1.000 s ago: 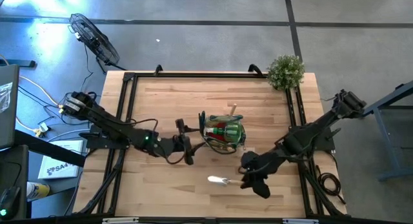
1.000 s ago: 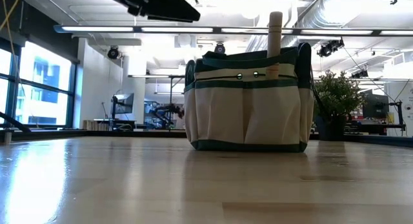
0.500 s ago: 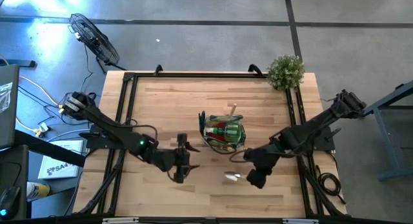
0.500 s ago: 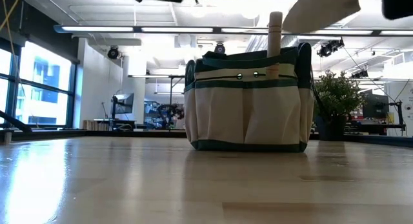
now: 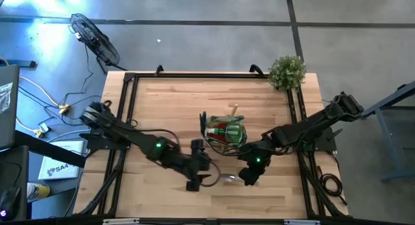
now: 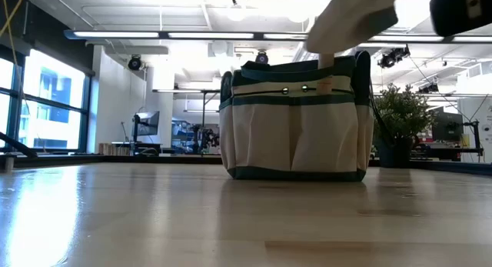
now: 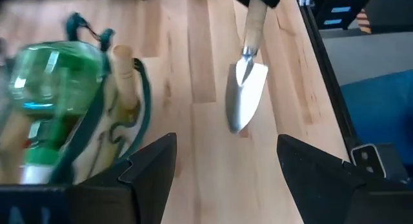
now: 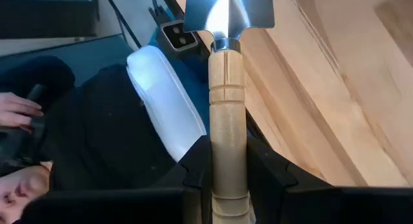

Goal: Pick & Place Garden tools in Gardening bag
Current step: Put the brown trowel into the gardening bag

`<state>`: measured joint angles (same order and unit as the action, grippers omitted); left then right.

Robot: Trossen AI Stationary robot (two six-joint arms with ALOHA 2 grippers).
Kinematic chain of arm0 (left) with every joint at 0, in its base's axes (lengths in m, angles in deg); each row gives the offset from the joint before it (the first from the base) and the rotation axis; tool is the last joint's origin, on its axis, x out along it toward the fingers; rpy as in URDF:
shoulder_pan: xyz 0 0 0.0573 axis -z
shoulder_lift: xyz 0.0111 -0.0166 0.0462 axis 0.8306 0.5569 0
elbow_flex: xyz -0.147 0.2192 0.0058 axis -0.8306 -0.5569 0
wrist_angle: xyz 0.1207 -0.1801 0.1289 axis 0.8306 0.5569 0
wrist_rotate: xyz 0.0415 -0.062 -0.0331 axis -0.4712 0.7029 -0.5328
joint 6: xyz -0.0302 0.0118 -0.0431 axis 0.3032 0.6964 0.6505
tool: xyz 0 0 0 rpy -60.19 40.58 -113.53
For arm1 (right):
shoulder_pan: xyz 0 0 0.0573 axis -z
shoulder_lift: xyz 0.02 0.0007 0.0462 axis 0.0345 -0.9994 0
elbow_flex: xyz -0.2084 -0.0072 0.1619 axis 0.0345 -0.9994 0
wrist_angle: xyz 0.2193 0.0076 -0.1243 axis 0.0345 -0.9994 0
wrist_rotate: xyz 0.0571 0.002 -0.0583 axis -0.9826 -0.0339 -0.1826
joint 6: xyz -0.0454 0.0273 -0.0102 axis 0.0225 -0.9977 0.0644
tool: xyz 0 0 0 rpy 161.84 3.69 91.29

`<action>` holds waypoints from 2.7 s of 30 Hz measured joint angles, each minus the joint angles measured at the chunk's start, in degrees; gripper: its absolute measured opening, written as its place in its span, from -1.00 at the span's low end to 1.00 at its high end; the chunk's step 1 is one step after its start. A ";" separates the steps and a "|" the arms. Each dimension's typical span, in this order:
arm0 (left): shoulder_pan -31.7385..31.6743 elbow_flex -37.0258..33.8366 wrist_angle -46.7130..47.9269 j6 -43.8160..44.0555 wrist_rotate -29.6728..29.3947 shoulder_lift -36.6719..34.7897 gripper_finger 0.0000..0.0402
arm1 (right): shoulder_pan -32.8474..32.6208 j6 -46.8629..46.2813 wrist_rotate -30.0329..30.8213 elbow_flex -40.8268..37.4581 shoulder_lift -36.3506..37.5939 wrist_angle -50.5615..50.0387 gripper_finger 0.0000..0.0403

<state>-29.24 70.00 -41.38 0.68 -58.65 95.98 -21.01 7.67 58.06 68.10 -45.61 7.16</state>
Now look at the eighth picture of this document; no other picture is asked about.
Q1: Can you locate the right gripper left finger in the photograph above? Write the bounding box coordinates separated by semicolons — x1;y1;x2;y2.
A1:
17;136;214;224

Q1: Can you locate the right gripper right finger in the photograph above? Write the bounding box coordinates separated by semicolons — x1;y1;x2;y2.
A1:
247;138;413;224

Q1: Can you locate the small grey camera box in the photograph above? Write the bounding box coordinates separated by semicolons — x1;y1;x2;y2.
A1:
160;19;198;53

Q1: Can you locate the person's hand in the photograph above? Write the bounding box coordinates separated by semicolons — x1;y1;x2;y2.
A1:
0;91;45;134

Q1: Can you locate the white rounded bar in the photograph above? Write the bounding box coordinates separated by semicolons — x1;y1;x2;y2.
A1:
125;45;208;163

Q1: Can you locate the person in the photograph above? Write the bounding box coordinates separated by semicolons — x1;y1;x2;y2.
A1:
0;54;177;224

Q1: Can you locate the black cabinet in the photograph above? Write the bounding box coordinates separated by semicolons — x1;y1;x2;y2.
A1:
0;0;99;40

